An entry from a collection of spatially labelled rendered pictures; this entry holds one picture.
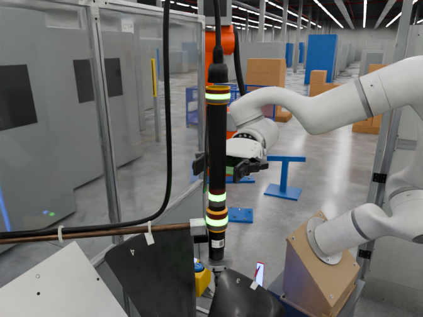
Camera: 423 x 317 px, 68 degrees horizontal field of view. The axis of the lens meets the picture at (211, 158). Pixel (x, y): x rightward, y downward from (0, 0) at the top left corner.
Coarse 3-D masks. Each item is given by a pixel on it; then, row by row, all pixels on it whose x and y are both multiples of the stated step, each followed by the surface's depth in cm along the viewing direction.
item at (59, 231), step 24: (168, 0) 49; (216, 0) 50; (168, 24) 50; (216, 24) 51; (168, 48) 51; (168, 72) 52; (168, 96) 54; (168, 120) 55; (168, 144) 56; (168, 168) 58; (168, 192) 59
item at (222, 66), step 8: (216, 48) 52; (216, 56) 52; (216, 64) 52; (224, 64) 53; (208, 72) 53; (216, 72) 52; (224, 72) 53; (208, 80) 53; (216, 80) 53; (224, 80) 53; (208, 232) 64; (224, 232) 64; (208, 240) 65; (216, 240) 63; (224, 240) 64; (216, 248) 64; (216, 256) 65; (216, 272) 66
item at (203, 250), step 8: (192, 224) 62; (200, 224) 62; (192, 232) 62; (200, 232) 62; (200, 240) 62; (200, 248) 64; (208, 248) 69; (224, 248) 69; (200, 256) 64; (208, 256) 66; (224, 256) 66; (232, 256) 66; (208, 264) 64; (216, 264) 64; (224, 264) 64
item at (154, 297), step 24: (144, 240) 78; (168, 240) 79; (192, 240) 81; (120, 264) 75; (144, 264) 75; (168, 264) 76; (192, 264) 77; (144, 288) 73; (168, 288) 73; (192, 288) 74; (144, 312) 72; (168, 312) 71; (192, 312) 72
